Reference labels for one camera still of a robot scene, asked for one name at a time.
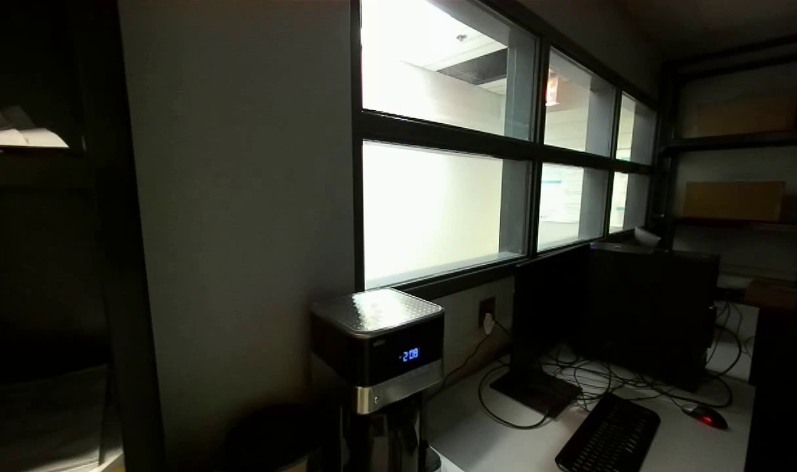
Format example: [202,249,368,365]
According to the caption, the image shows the black silver coffee machine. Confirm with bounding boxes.
[311,288,444,472]

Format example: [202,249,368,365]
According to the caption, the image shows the black framed window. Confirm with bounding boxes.
[355,0,655,288]

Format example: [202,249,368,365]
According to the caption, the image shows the black computer monitor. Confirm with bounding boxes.
[490,246,587,416]

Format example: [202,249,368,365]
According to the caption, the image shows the black computer tower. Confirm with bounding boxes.
[579,246,718,390]

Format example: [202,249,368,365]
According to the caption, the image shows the black keyboard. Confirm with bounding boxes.
[557,393,661,472]

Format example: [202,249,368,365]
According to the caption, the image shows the lower cardboard box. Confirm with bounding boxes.
[683,180,786,224]

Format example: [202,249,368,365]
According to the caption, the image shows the cardboard box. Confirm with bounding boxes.
[683,180,786,224]
[688,89,797,137]

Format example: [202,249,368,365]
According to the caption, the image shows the dark storage shelf unit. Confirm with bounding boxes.
[651,34,797,313]

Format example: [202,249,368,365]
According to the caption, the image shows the black mouse red light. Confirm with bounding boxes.
[689,406,730,429]

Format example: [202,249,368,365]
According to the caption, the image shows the white papers on left shelf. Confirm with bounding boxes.
[0,106,69,149]

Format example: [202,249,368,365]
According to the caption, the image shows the upper cardboard box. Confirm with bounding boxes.
[688,89,797,137]

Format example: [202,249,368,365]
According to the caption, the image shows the black monitor power cable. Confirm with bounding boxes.
[442,325,553,433]

